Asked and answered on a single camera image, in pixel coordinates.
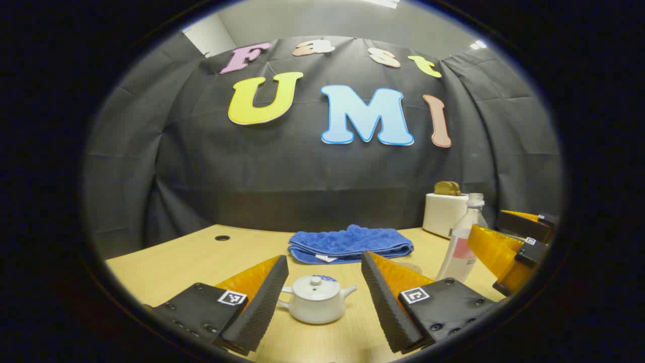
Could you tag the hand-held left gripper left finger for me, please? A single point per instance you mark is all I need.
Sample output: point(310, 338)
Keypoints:
point(262, 307)

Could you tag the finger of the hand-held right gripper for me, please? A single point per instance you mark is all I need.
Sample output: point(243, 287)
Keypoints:
point(526, 226)
point(496, 252)

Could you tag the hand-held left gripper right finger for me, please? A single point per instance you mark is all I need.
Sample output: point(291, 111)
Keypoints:
point(385, 307)

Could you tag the clear plastic water bottle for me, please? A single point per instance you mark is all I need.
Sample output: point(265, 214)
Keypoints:
point(459, 252)

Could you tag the white ceramic teacup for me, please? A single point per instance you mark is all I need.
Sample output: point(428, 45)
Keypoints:
point(315, 310)

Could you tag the white toaster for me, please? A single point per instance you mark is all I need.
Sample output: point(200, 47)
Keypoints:
point(441, 214)

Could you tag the blue folded towel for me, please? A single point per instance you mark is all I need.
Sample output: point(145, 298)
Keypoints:
point(347, 244)

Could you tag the brown toast slice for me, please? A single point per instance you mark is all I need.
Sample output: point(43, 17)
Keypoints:
point(443, 189)
point(457, 189)

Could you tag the black backdrop cloth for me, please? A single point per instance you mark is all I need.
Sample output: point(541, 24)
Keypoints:
point(302, 176)

